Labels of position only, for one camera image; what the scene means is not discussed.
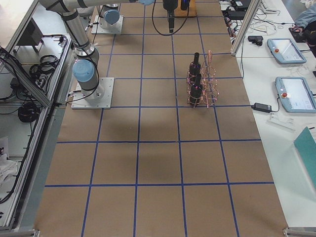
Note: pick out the dark wine bottle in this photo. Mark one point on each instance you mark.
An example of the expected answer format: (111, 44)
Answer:
(196, 91)
(195, 66)

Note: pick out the upper teach pendant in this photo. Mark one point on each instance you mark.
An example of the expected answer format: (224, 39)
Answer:
(285, 51)

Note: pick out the dark wine bottle carried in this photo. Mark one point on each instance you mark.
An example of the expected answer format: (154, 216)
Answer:
(184, 4)

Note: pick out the wooden tray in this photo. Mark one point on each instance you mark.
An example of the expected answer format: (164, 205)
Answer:
(191, 12)

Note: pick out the teal folder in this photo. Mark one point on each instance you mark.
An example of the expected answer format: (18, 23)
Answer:
(306, 146)

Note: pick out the aluminium frame post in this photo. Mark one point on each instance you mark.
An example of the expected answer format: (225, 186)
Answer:
(253, 7)

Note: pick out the black power adapter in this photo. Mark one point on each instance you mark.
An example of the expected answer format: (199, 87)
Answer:
(262, 107)

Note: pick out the dark wine bottle front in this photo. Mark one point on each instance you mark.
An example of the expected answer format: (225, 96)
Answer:
(196, 91)

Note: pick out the black handheld device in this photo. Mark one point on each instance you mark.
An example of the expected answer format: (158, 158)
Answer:
(257, 40)

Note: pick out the teach pendant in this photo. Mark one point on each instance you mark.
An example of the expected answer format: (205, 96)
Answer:
(285, 51)
(295, 95)

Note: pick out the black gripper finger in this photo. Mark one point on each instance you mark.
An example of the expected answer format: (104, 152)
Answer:
(170, 15)

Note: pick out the copper wire bottle basket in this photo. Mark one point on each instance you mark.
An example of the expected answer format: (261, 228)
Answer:
(210, 92)

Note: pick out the lower teach pendant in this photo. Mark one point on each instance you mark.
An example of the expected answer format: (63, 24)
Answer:
(295, 95)

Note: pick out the dark wine bottle rear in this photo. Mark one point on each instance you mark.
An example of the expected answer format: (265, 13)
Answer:
(195, 66)

